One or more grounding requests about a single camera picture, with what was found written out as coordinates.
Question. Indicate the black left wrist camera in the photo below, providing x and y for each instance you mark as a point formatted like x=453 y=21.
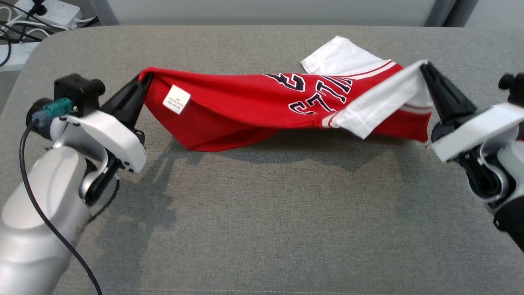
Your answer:
x=77 y=92

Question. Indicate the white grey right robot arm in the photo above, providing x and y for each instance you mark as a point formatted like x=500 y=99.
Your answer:
x=511 y=176

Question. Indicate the white flat platform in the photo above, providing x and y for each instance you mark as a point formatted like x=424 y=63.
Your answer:
x=16 y=57

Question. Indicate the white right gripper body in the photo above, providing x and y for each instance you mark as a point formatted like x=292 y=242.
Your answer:
x=475 y=131

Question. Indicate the grey metal post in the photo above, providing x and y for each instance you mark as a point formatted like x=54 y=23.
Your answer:
x=104 y=12
x=462 y=12
x=440 y=12

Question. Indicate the red white Bulls jersey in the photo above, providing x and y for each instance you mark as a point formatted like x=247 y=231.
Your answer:
x=245 y=106

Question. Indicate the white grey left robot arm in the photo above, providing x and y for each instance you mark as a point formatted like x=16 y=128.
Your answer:
x=37 y=221

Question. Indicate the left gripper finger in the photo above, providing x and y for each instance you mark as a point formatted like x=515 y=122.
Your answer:
x=137 y=108
x=125 y=96

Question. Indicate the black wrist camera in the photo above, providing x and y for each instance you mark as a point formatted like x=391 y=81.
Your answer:
x=77 y=92
x=513 y=88

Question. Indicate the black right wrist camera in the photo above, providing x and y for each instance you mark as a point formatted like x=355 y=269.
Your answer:
x=513 y=88

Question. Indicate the black power plug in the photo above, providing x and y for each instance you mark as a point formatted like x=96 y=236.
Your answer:
x=39 y=6

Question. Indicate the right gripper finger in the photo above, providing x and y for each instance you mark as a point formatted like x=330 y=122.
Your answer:
x=438 y=102
x=454 y=100

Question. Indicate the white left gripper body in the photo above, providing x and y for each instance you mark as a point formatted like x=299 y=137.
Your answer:
x=110 y=135

